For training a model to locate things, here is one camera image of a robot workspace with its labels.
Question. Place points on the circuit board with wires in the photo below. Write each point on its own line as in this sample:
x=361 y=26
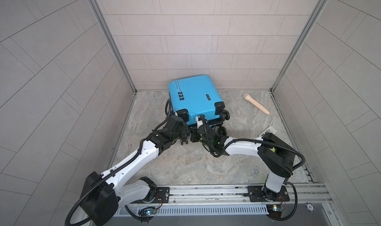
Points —
x=148 y=212
x=275 y=211

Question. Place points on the small white remote control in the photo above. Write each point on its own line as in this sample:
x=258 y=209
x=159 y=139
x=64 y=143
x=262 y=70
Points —
x=270 y=129

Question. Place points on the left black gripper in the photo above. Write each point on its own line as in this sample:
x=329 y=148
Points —
x=184 y=131

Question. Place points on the white ventilation grille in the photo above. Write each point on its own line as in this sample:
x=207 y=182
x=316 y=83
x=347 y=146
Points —
x=213 y=210

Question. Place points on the aluminium mounting rail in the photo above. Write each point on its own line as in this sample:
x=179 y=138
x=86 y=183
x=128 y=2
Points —
x=239 y=194

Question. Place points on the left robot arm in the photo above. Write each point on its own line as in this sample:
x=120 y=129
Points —
x=103 y=194

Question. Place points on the round blue white sticker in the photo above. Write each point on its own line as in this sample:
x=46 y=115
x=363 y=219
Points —
x=310 y=207

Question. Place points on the right circuit board with wires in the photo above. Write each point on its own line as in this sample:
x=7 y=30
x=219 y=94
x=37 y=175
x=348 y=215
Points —
x=275 y=211

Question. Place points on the blue hard-shell suitcase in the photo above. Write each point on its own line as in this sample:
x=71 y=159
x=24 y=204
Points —
x=193 y=96

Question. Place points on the left circuit board with wires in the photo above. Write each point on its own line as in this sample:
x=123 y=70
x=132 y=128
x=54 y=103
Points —
x=148 y=212

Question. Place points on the beige wooden handle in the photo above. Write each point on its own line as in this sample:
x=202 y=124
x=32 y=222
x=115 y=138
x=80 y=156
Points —
x=248 y=98

